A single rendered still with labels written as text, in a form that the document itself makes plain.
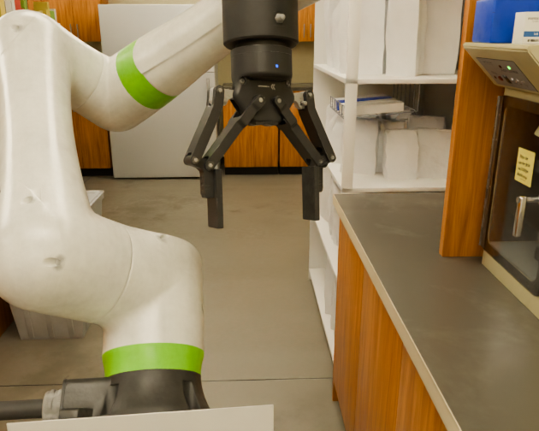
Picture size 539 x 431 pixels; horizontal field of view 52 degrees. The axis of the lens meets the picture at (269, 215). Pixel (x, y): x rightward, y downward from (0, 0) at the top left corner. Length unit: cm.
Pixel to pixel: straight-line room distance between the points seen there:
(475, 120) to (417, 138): 95
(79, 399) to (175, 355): 12
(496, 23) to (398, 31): 111
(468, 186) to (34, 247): 119
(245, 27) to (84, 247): 31
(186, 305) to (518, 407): 60
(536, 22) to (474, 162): 45
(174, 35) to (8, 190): 36
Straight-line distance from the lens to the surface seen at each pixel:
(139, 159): 616
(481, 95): 153
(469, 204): 158
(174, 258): 73
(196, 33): 88
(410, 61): 240
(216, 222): 65
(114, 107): 99
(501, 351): 120
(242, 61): 67
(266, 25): 66
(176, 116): 601
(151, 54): 93
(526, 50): 116
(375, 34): 247
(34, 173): 71
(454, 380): 108
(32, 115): 79
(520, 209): 126
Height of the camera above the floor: 153
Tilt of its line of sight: 18 degrees down
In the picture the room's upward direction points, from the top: straight up
